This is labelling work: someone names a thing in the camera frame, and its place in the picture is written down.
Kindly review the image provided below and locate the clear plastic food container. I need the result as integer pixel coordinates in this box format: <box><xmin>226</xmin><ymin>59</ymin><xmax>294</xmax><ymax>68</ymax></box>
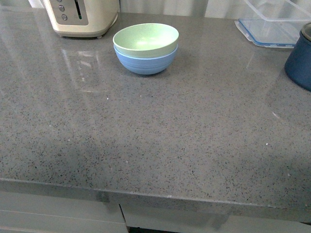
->
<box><xmin>235</xmin><ymin>0</ymin><xmax>311</xmax><ymax>49</ymax></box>

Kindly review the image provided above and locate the white cabinet drawer left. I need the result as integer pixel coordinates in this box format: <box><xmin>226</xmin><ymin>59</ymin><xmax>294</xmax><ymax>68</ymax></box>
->
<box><xmin>0</xmin><ymin>191</ymin><xmax>128</xmax><ymax>233</ymax></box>

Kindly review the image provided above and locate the white cabinet drawer right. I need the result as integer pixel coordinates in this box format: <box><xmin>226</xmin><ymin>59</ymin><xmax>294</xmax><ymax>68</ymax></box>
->
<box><xmin>121</xmin><ymin>204</ymin><xmax>311</xmax><ymax>233</ymax></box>

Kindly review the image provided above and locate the cream toaster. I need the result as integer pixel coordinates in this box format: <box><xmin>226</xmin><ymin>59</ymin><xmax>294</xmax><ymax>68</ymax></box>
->
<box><xmin>43</xmin><ymin>0</ymin><xmax>120</xmax><ymax>38</ymax></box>

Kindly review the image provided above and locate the white curtain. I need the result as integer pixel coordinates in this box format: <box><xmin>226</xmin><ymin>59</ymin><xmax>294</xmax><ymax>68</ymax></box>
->
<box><xmin>0</xmin><ymin>0</ymin><xmax>311</xmax><ymax>20</ymax></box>

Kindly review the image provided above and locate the blue bowl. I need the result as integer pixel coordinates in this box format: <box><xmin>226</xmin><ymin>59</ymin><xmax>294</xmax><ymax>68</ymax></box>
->
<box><xmin>114</xmin><ymin>45</ymin><xmax>178</xmax><ymax>75</ymax></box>

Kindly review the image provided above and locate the white cabinet drawer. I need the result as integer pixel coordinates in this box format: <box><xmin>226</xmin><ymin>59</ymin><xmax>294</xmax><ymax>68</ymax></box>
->
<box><xmin>0</xmin><ymin>191</ymin><xmax>128</xmax><ymax>233</ymax></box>
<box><xmin>121</xmin><ymin>204</ymin><xmax>311</xmax><ymax>233</ymax></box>

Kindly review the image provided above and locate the green bowl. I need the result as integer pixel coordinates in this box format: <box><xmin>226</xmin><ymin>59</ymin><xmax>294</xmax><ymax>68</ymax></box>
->
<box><xmin>113</xmin><ymin>23</ymin><xmax>179</xmax><ymax>58</ymax></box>

